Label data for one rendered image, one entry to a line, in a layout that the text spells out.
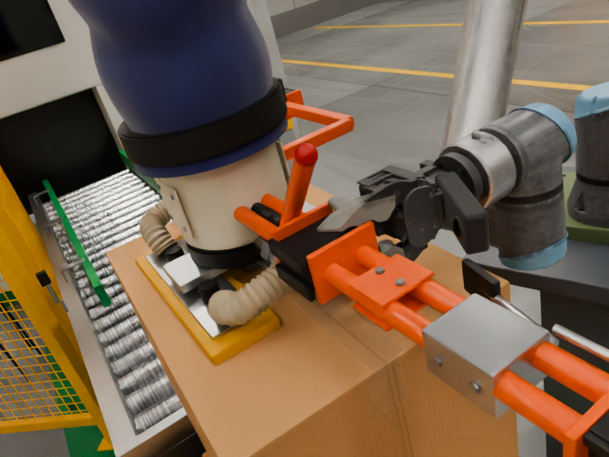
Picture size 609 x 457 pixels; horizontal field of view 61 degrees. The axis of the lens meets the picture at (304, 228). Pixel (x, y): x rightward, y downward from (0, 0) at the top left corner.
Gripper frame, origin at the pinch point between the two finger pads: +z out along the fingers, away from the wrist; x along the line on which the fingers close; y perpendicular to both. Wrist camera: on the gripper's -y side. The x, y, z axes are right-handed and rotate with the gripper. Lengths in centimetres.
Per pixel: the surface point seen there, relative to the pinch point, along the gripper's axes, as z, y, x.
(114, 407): 32, 71, -56
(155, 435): 26, 53, -54
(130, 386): 27, 84, -62
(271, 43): -166, 335, -29
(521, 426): -67, 36, -114
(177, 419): 21, 54, -54
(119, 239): 7, 183, -62
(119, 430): 32, 63, -56
